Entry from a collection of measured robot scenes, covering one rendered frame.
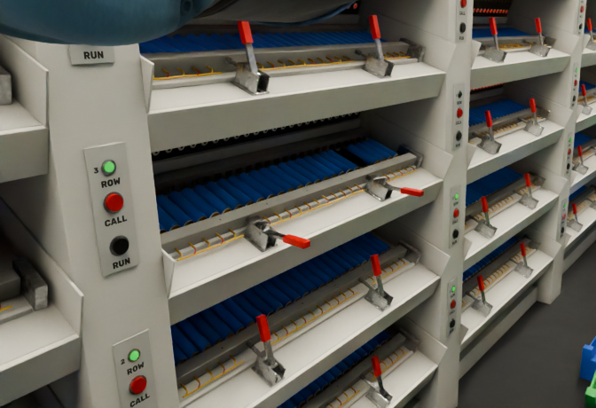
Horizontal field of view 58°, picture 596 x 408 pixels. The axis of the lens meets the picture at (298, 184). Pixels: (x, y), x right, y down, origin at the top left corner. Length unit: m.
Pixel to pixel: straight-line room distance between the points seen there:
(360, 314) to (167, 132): 0.50
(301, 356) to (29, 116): 0.51
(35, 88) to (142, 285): 0.21
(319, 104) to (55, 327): 0.41
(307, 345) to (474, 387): 0.65
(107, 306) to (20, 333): 0.08
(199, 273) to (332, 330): 0.31
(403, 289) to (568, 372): 0.62
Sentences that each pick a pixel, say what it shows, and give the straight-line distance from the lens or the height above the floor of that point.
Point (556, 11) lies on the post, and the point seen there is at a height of 0.85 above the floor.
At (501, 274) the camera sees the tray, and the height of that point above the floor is 0.18.
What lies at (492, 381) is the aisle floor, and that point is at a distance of 1.43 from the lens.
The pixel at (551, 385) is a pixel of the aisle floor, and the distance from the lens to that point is 1.46.
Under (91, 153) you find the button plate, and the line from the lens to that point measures 0.51.
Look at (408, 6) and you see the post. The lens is 1.04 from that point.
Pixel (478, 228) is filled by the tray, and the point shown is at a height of 0.37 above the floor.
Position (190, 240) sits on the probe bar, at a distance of 0.65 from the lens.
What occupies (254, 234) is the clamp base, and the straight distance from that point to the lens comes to 0.69.
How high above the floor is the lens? 0.79
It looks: 15 degrees down
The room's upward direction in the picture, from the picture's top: 2 degrees counter-clockwise
